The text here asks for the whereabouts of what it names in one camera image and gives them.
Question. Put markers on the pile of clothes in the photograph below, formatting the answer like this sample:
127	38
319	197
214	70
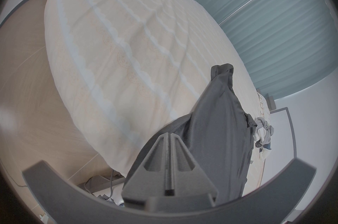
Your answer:
264	133

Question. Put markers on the black T-shirt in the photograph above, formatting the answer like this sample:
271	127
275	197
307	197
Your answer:
219	125

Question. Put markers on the bed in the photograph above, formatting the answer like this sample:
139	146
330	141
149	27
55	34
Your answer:
132	45

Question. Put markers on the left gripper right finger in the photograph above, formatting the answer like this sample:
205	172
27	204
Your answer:
187	180

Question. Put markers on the white printed pillow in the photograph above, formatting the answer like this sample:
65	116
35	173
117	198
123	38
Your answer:
264	106

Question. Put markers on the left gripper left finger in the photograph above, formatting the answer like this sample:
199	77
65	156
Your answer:
155	180

